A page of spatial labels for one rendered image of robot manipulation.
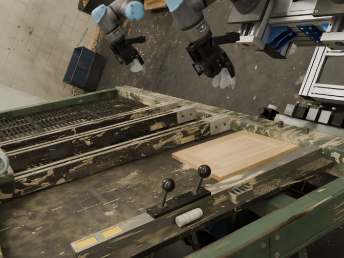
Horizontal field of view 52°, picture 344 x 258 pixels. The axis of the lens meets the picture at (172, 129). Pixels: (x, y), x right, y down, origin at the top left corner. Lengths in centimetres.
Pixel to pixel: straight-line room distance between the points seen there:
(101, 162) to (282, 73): 186
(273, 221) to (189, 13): 59
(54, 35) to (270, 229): 602
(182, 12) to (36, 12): 567
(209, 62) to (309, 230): 54
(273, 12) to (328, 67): 75
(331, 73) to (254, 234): 167
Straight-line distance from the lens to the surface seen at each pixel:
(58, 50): 664
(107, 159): 144
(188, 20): 100
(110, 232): 97
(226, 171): 127
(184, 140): 160
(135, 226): 97
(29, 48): 652
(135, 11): 149
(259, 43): 178
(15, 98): 510
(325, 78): 242
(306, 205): 102
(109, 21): 162
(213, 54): 106
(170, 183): 92
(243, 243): 86
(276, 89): 288
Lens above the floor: 211
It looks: 35 degrees down
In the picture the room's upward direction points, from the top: 68 degrees counter-clockwise
